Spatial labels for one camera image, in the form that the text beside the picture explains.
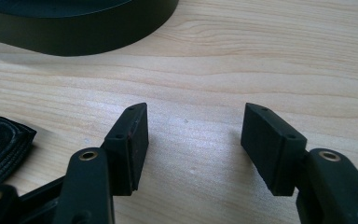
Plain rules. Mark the black satin cloth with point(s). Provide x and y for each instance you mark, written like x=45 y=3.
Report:
x=3 y=149

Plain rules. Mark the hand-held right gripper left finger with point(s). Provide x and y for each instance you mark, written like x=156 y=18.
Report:
x=126 y=149

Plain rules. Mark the black round container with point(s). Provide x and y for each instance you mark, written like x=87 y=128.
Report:
x=74 y=26

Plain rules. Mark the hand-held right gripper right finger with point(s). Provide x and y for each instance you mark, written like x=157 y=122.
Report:
x=272 y=149

